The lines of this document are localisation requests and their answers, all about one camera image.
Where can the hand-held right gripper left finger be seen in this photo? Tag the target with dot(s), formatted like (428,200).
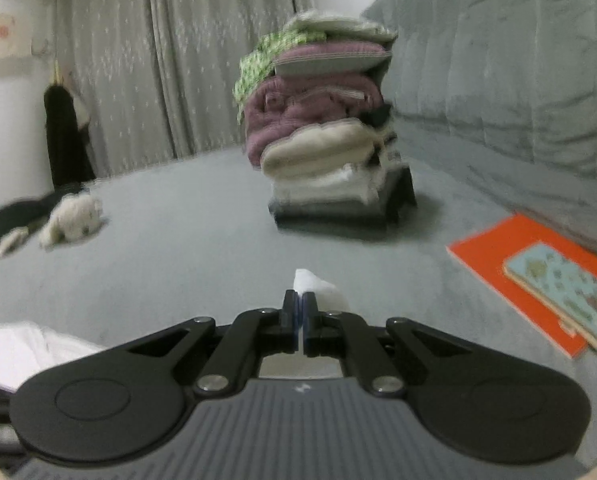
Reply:
(293,320)

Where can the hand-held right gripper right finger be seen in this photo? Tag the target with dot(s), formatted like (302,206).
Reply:
(308,320)

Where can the white shirt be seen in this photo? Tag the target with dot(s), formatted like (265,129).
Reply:
(23,350)

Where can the white folded garment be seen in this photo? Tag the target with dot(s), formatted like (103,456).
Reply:
(323,187)

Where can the beige folded garment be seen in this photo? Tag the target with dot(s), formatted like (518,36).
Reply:
(318,152)

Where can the cream cloth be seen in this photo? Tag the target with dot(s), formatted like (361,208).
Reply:
(1,247)

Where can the orange book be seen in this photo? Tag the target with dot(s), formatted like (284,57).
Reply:
(483,260)

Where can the pink folded quilt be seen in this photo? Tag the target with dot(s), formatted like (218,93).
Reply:
(308,105)

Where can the white plush dog toy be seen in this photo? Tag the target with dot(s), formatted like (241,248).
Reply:
(73,217)

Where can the green patterned cloth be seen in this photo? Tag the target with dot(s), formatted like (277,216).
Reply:
(258,67)

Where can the light blue patterned book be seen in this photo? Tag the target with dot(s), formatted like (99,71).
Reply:
(563,285)

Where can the pink grey pillow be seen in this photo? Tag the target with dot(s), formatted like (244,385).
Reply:
(328,57)

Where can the grey star-print curtain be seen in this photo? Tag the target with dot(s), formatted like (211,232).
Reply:
(178,60)

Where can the hanging black garment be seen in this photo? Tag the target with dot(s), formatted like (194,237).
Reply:
(68,135)

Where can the grey white pillow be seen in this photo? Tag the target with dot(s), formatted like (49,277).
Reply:
(338,25)

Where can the white covered wall unit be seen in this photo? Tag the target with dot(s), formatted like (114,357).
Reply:
(3,27)

